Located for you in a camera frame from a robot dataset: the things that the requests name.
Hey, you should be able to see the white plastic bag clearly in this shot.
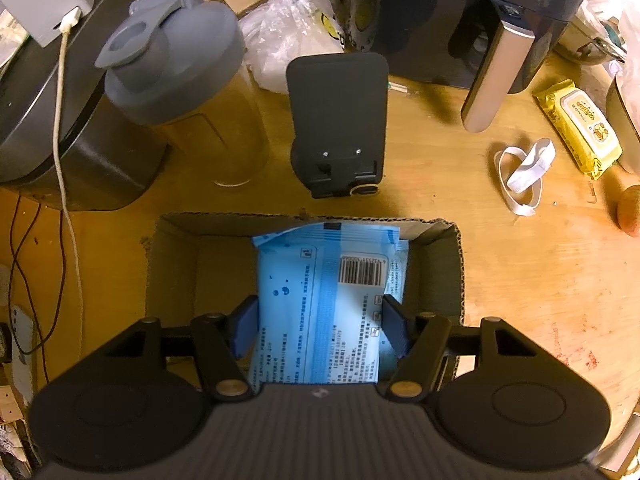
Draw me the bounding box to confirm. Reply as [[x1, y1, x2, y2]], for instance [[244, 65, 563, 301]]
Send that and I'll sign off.
[[239, 0, 362, 94]]

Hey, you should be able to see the clear bottle with grey lid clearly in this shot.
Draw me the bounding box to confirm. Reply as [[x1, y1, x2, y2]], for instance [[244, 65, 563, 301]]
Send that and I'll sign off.
[[95, 0, 272, 189]]

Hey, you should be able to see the black cable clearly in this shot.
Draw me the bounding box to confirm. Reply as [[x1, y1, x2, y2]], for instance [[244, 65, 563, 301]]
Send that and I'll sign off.
[[8, 195, 68, 386]]

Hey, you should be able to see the dark grey phone stand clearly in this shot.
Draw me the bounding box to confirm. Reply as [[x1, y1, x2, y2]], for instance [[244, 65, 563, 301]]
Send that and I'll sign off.
[[286, 52, 391, 200]]

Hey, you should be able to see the silver metal appliance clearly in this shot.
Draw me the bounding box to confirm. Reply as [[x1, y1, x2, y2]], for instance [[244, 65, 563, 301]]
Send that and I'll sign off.
[[0, 0, 167, 212]]

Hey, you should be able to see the blue wet wipes packet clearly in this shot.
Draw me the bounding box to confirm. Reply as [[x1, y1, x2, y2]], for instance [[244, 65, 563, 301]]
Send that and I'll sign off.
[[247, 222, 411, 395]]

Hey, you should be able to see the cardboard box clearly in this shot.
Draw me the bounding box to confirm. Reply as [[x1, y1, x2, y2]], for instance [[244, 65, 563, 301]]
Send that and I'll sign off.
[[145, 212, 466, 389]]

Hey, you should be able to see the brown round fruit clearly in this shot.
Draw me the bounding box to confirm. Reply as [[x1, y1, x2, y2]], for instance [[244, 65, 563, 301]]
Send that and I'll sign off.
[[616, 186, 640, 237]]

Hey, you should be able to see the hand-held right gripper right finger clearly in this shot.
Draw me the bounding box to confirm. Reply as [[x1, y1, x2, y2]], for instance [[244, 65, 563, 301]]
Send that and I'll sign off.
[[378, 294, 540, 403]]

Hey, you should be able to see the white elastic band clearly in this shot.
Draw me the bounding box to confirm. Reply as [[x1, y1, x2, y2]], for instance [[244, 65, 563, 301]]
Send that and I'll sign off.
[[494, 137, 557, 218]]

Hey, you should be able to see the dark blue air fryer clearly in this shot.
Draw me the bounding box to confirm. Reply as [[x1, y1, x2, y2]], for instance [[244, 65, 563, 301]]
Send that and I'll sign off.
[[371, 0, 607, 134]]

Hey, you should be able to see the wooden desktop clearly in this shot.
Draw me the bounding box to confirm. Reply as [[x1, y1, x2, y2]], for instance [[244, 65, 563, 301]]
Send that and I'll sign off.
[[0, 10, 640, 461]]

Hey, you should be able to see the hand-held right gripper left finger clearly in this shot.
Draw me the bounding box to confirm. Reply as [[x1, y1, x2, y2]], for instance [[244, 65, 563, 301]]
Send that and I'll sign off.
[[106, 295, 261, 403]]

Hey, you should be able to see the white charging cable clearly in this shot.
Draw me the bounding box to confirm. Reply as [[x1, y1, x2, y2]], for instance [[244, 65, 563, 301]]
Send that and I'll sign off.
[[52, 7, 85, 331]]

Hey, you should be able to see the yellow wet wipes packet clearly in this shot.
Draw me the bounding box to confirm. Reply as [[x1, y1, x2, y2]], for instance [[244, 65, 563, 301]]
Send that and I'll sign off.
[[532, 79, 624, 181]]

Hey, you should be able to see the metal bowl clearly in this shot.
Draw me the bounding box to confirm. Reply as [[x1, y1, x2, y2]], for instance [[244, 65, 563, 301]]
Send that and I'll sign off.
[[553, 0, 629, 66]]

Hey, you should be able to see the white power strip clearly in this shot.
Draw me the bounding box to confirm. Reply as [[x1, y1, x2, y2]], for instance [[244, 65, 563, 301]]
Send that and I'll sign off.
[[9, 303, 36, 401]]

